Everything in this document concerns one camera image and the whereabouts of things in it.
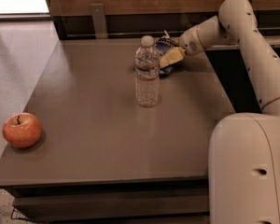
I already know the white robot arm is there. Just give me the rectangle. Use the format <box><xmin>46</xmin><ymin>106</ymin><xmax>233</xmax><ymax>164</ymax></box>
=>
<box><xmin>167</xmin><ymin>0</ymin><xmax>280</xmax><ymax>224</ymax></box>

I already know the grey cabinet with drawers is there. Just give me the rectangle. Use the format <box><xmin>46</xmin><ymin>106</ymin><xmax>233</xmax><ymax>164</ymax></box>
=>
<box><xmin>0</xmin><ymin>39</ymin><xmax>233</xmax><ymax>223</ymax></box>

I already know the red apple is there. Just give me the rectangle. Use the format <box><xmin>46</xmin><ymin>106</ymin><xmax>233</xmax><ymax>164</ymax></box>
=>
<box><xmin>2</xmin><ymin>113</ymin><xmax>42</xmax><ymax>148</ymax></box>

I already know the clear plastic water bottle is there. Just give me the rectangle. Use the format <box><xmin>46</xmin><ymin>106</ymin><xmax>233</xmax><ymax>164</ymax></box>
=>
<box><xmin>134</xmin><ymin>35</ymin><xmax>161</xmax><ymax>107</ymax></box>

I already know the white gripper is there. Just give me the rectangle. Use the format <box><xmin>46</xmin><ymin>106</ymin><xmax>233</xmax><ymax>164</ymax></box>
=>
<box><xmin>160</xmin><ymin>27</ymin><xmax>204</xmax><ymax>68</ymax></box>

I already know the blue chip bag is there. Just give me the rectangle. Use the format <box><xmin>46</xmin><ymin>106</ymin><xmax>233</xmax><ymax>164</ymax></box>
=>
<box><xmin>155</xmin><ymin>32</ymin><xmax>178</xmax><ymax>77</ymax></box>

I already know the left metal wall bracket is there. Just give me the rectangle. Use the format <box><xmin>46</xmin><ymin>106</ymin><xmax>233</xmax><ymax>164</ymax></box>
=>
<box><xmin>91</xmin><ymin>3</ymin><xmax>108</xmax><ymax>39</ymax></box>

